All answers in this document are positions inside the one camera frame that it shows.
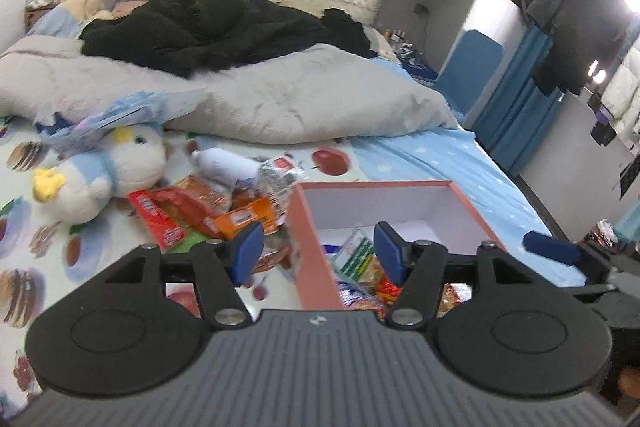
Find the red foil snack packet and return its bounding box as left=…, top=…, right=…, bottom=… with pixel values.
left=374, top=275, right=401, bottom=306

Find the red cracker snack packet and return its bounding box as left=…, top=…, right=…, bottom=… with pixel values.
left=438, top=283, right=472, bottom=315

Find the clear bag black label snack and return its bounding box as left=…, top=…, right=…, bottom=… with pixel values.
left=252, top=234, right=291, bottom=273

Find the clear brown stick snack packet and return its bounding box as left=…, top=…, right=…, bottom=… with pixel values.
left=172, top=174, right=231, bottom=215

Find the blue snack bag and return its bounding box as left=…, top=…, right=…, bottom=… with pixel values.
left=337, top=282, right=386, bottom=313

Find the long red snack packet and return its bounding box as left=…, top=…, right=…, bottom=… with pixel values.
left=127, top=186, right=219, bottom=251

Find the silver printed snack bag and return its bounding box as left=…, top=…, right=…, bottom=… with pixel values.
left=255, top=155, right=308, bottom=225

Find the green-white snack bag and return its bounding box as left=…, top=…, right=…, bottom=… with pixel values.
left=330, top=228, right=383, bottom=291

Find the person's right hand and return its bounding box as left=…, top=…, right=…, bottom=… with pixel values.
left=617, top=367, right=640, bottom=401

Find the blue star bed sheet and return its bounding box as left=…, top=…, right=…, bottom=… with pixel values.
left=349, top=56, right=587, bottom=287

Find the white spray bottle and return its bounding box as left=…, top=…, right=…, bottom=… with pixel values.
left=190, top=147, right=260, bottom=186

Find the pink open gift box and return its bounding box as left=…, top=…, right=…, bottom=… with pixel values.
left=287, top=178, right=509, bottom=311

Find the white blue plush duck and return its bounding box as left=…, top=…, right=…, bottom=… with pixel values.
left=32, top=124, right=167, bottom=225

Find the blue curtain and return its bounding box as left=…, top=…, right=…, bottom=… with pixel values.
left=472, top=24, right=562, bottom=176

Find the white puffer jacket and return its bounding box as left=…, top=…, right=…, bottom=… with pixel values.
left=601, top=46, right=639, bottom=139

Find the light blue paper bag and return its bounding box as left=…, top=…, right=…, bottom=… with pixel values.
left=34, top=90, right=203, bottom=153

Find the blue chair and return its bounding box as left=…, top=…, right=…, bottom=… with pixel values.
left=433, top=29, right=504, bottom=124

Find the grey duvet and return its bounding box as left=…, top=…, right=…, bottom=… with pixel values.
left=1, top=36, right=458, bottom=144

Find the black clothing pile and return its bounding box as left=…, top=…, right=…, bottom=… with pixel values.
left=80, top=0, right=376, bottom=78

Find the hanging dark jacket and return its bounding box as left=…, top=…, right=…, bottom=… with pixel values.
left=532, top=0, right=632, bottom=96

